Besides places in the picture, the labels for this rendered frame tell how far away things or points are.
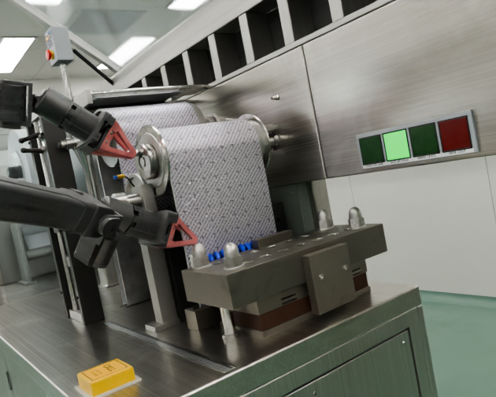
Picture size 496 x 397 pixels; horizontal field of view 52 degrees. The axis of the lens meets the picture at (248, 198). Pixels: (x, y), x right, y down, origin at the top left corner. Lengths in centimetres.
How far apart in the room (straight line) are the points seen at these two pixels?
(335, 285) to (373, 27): 49
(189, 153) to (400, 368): 59
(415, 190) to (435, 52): 299
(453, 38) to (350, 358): 57
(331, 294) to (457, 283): 298
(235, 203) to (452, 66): 50
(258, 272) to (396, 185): 317
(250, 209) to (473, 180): 267
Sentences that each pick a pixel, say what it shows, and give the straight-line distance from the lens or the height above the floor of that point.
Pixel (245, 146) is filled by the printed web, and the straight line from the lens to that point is 112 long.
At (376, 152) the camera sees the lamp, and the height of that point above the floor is 118.
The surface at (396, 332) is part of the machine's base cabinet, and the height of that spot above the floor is 83.
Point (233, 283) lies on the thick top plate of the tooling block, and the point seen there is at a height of 101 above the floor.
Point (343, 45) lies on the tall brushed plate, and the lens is 107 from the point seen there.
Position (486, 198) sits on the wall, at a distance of 362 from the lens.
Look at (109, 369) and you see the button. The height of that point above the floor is 92.
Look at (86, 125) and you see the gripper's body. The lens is 101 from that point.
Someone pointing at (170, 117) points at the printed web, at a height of 136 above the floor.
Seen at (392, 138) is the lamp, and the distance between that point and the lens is 99.
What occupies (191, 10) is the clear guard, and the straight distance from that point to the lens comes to 156.
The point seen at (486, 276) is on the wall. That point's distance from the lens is 377.
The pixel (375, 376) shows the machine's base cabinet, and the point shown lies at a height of 77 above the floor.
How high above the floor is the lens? 119
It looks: 3 degrees down
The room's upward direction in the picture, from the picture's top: 11 degrees counter-clockwise
